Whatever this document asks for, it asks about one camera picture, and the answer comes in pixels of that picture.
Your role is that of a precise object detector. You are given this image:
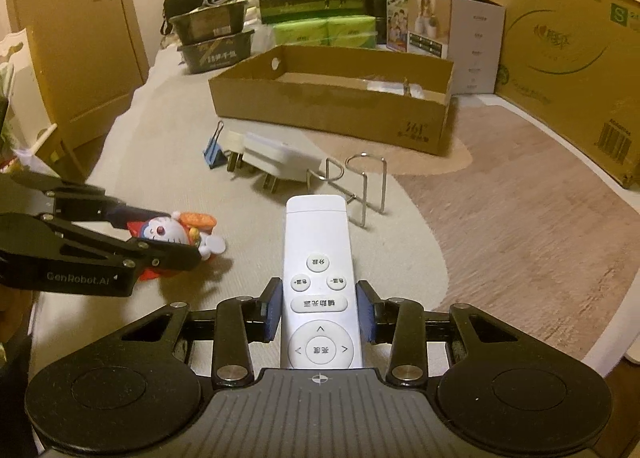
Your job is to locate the doraemon toy figure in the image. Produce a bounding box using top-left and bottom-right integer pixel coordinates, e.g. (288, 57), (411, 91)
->
(126, 211), (227, 262)

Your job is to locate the white remote control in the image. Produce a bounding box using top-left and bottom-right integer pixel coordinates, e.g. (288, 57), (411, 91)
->
(281, 195), (363, 369)

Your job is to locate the blue binder clip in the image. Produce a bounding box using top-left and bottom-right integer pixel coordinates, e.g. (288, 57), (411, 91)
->
(203, 120), (227, 169)

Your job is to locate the white power adapter block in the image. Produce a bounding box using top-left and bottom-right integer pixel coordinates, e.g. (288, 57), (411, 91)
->
(243, 132), (321, 193)

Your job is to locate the lower black food tub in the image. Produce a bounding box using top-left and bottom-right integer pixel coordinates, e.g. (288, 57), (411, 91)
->
(178, 30), (254, 74)

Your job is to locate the black food tub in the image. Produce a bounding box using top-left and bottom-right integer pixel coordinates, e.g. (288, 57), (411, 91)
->
(169, 1), (245, 46)
(178, 30), (254, 74)

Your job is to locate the wooden door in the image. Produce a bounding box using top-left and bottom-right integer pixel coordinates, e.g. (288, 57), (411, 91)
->
(6, 0), (149, 147)

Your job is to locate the upper black food tub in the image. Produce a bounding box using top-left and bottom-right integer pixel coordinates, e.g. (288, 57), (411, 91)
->
(169, 1), (245, 46)

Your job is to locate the open brown cardboard tray box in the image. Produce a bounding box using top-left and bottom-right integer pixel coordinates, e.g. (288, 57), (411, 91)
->
(209, 44), (454, 155)

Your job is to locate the bag of white floss picks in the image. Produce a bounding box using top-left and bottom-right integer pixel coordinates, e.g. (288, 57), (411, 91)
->
(367, 80), (425, 99)

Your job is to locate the black laptop bag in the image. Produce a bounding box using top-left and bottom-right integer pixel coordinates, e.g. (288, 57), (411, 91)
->
(160, 0), (203, 36)

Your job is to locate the green tissue pack left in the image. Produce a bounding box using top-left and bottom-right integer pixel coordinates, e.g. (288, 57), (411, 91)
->
(272, 18), (329, 46)

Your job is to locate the green tissue pack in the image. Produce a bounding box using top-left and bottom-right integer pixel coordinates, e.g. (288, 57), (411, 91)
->
(272, 18), (329, 46)
(326, 15), (378, 49)

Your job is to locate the green tissue pack right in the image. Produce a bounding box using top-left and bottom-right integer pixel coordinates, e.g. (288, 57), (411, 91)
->
(326, 15), (378, 49)

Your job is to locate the white humidifier product box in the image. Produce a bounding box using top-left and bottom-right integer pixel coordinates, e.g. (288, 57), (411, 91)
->
(407, 0), (506, 94)

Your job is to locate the large brown cardboard carton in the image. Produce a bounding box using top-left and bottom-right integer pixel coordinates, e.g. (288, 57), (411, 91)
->
(494, 0), (639, 187)

